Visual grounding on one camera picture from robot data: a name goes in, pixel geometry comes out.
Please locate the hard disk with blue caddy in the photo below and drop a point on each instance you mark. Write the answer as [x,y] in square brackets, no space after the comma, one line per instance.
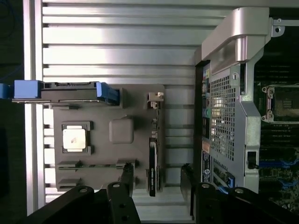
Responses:
[70,93]

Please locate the silver PC case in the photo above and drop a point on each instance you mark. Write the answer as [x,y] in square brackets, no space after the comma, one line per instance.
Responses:
[233,35]

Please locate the grey plastic parts rack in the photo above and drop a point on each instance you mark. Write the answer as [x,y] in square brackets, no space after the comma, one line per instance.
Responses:
[105,154]

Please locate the green motherboard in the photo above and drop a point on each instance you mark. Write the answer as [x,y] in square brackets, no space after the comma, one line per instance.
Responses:
[273,182]

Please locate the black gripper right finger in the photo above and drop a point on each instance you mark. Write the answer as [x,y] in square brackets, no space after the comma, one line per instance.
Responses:
[205,203]

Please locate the metal CPU socket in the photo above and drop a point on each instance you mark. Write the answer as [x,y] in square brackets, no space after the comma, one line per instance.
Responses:
[285,103]

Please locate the silver CPU chip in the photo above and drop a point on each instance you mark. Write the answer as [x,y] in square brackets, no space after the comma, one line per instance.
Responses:
[74,138]

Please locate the black label sticker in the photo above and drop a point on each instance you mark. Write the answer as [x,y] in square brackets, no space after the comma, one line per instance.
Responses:
[206,168]

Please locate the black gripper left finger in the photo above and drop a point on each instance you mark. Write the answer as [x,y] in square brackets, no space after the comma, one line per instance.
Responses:
[121,200]

